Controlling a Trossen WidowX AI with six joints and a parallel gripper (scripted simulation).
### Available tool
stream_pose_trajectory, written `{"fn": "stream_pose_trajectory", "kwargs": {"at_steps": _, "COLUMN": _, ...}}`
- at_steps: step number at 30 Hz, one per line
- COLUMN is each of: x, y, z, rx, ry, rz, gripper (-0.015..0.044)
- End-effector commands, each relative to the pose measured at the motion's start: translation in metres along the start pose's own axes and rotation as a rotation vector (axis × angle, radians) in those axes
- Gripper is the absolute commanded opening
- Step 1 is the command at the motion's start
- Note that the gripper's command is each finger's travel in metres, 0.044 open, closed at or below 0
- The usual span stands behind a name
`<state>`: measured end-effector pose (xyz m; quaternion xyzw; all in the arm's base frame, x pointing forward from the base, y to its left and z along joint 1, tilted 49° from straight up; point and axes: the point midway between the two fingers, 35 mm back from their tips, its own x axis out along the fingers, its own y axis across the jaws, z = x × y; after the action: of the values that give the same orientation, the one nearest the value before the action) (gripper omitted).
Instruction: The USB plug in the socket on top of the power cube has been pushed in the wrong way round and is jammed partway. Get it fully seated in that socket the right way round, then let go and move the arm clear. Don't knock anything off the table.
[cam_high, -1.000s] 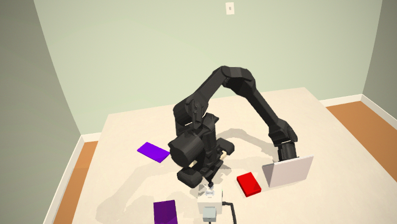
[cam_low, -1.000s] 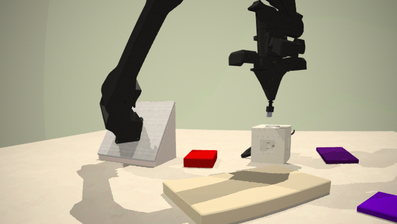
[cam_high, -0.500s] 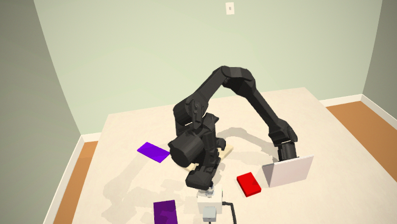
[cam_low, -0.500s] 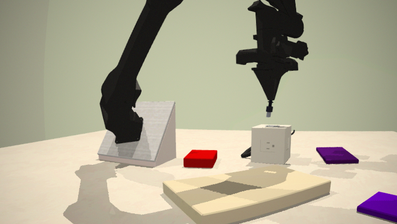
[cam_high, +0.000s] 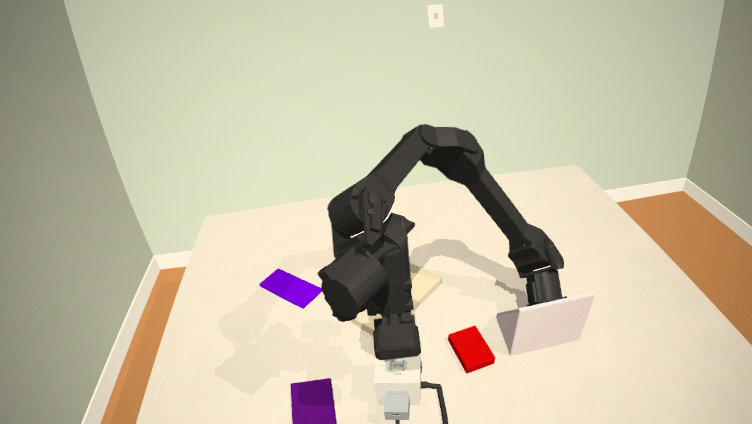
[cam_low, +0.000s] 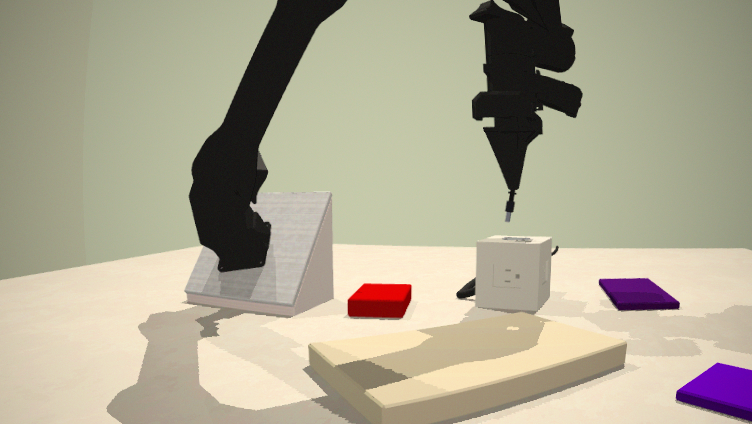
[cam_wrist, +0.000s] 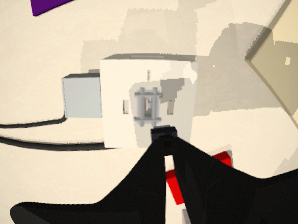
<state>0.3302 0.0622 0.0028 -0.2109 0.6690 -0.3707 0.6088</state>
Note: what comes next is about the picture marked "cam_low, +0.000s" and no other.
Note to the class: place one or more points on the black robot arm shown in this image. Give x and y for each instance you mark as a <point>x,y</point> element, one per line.
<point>229,170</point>

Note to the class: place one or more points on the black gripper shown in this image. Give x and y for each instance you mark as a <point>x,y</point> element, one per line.
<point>516,122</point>

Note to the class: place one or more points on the red flat block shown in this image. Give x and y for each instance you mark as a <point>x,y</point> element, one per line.
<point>380,300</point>

